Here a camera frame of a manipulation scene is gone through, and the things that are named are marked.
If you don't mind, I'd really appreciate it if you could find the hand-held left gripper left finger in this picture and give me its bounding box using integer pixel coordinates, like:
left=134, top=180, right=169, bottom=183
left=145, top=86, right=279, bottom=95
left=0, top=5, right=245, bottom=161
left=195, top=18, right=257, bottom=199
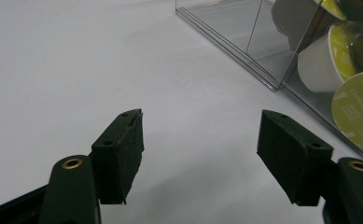
left=90, top=107, right=146, bottom=205

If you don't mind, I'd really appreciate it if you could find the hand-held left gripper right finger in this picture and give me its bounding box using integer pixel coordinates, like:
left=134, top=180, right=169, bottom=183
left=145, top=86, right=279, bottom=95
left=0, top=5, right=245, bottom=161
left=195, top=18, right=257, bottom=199
left=256, top=109, right=334, bottom=207

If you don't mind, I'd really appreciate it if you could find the clear plastic box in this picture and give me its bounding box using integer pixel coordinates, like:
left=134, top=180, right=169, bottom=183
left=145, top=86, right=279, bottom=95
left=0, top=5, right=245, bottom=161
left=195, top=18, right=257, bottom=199
left=175, top=0, right=363, bottom=166

